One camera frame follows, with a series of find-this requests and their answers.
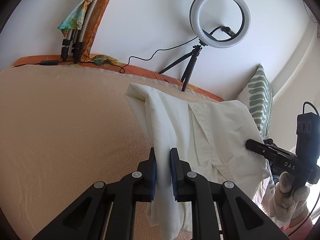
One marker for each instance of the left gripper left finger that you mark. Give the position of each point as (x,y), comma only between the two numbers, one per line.
(105,211)

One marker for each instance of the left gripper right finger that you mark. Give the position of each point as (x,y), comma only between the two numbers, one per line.
(219,211)

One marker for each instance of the white long-sleeve shirt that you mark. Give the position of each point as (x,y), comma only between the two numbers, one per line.
(210,136)

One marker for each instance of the right forearm pink sleeve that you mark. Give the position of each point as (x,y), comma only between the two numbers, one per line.
(297,230)

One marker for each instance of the right gloved hand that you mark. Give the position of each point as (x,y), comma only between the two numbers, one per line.
(288,206)

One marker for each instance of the green white striped cushion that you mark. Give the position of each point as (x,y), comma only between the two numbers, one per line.
(257,96)

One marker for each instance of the beige bed blanket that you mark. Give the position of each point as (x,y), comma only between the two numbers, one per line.
(62,129)

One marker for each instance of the folded silver tripod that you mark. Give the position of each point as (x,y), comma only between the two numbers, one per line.
(74,26)

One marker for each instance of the colourful patterned scarf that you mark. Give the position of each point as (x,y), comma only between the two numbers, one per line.
(90,35)

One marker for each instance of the black camera box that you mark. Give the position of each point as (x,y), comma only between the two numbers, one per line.
(307,146)

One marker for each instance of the white ring light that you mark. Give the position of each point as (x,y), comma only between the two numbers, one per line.
(220,23)

